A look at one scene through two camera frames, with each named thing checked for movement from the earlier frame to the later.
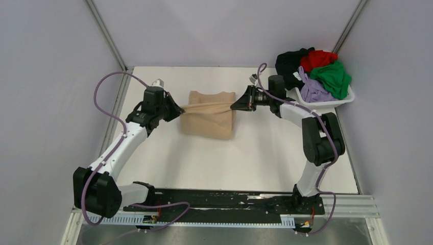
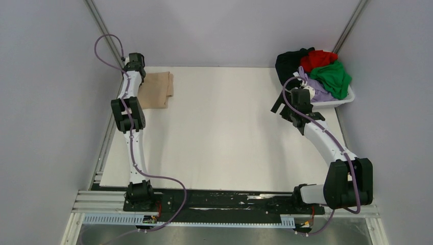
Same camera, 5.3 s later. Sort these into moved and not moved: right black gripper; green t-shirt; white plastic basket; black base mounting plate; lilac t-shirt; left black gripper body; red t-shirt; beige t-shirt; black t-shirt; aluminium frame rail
Moved: beige t-shirt; right black gripper; left black gripper body
Not moved: black t-shirt; black base mounting plate; lilac t-shirt; green t-shirt; red t-shirt; white plastic basket; aluminium frame rail
